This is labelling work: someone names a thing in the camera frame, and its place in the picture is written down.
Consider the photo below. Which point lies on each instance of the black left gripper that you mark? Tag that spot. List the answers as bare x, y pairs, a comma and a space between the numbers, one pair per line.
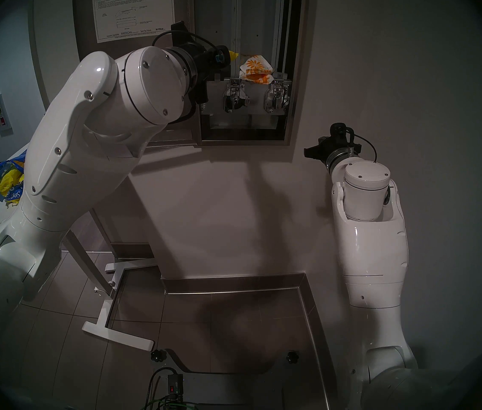
196, 59

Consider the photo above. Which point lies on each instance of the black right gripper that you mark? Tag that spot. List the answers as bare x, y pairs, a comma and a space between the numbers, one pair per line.
334, 152

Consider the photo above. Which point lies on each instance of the yellow pad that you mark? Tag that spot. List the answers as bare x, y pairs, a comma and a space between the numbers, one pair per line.
12, 202
10, 180
234, 55

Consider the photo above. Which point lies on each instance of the stainless steel dispenser door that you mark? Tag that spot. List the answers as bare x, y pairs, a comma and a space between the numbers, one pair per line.
83, 29

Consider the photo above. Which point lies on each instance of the grey robot base platform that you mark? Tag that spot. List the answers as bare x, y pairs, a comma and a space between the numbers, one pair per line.
232, 388

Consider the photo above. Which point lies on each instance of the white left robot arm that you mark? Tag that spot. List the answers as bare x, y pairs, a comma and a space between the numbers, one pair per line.
74, 157

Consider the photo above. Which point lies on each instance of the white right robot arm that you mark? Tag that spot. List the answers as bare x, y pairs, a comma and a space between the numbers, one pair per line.
369, 242

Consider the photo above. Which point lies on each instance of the chrome dispensing lever mechanism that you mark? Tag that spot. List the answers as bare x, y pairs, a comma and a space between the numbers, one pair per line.
234, 97
277, 97

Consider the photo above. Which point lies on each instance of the orange flower print pad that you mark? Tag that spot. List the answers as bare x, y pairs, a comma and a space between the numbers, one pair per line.
256, 67

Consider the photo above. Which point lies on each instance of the white instruction sheet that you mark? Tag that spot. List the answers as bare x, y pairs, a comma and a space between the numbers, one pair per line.
134, 12

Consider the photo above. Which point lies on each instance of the blue pad package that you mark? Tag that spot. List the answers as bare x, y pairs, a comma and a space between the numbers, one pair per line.
14, 163

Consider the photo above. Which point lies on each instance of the black base knob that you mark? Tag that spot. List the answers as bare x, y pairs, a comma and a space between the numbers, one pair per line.
159, 355
292, 357

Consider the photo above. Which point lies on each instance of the white overbed table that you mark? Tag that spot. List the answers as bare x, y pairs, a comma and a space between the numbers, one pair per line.
100, 323

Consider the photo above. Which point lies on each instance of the black power box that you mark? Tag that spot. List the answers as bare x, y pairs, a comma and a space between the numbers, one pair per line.
175, 385

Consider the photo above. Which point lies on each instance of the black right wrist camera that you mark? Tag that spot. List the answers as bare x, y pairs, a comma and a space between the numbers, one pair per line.
338, 132

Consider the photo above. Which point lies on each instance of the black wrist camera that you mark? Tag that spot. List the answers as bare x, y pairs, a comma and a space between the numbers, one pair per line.
338, 132
221, 57

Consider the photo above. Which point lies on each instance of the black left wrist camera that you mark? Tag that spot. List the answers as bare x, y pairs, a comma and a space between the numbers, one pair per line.
221, 57

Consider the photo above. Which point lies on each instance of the wall fire extinguisher cabinet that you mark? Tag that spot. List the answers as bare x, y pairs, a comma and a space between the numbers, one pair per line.
1, 116

